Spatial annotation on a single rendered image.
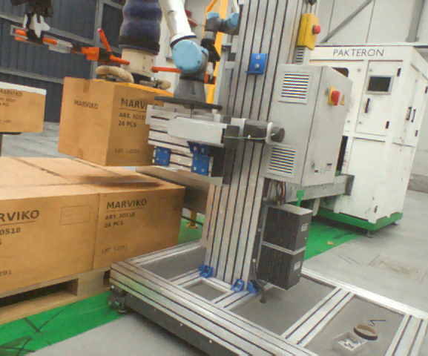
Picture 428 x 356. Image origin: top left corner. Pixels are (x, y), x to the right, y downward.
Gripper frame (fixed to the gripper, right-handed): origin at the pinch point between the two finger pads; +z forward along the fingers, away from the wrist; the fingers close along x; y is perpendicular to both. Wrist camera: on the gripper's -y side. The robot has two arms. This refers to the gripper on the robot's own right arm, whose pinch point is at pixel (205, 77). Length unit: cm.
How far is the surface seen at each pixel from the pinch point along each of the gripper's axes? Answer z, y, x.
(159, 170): 62, -8, -31
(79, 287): 115, 64, -6
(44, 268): 102, 83, -8
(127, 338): 122, 67, 33
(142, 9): -25.7, 37.8, -18.3
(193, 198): 73, -6, 1
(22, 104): 36, 3, -191
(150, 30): -16.5, 32.5, -15.8
